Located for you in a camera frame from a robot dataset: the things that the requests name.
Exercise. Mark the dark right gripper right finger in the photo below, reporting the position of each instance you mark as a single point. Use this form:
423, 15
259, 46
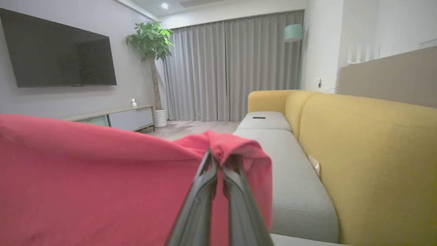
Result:
242, 212

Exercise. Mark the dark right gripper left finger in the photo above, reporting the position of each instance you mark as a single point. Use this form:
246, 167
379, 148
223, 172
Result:
198, 205

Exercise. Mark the red shirt with striped trim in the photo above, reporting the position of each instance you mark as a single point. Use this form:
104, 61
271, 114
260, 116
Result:
85, 177

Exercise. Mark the long grey sofa seat cushion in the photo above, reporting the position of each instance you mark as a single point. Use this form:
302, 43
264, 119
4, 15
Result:
293, 191

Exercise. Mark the wide grey sofa chaise cushion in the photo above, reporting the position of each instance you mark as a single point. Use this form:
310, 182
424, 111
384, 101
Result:
307, 240

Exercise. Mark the small beige pad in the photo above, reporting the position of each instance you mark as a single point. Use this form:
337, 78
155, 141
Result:
314, 166

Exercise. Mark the small light grey seat cushion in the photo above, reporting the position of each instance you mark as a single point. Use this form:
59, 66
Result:
269, 124

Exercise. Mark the low white television cabinet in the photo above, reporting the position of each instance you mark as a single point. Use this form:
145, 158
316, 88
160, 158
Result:
129, 118

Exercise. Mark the low yellow sofa armrest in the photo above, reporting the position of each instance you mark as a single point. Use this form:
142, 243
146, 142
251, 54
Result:
266, 100

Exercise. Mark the narrow yellow sofa backrest cushion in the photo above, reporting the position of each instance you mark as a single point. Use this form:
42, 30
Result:
300, 109

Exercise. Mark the small white round device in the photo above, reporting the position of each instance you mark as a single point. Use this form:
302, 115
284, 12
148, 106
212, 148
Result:
134, 102

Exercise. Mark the grey pleated curtain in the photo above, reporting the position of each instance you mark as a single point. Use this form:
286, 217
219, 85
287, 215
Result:
232, 68

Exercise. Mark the large yellow sofa backrest cushion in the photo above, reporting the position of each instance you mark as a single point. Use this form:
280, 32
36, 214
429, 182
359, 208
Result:
375, 164

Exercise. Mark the potted green tree white pot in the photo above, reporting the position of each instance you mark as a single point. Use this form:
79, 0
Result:
152, 41

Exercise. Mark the floor lamp mint shade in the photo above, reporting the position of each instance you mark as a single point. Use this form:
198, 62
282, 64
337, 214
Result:
293, 33

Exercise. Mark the round recessed ceiling light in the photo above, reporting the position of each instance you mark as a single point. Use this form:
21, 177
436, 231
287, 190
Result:
165, 5

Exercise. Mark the wall socket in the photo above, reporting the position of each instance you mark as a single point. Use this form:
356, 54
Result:
319, 82

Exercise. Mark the beige upholstered wall panel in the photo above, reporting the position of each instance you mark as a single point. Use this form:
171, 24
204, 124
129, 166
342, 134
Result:
392, 78

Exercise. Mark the black wall television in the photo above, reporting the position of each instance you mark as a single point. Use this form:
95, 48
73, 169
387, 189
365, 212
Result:
58, 51

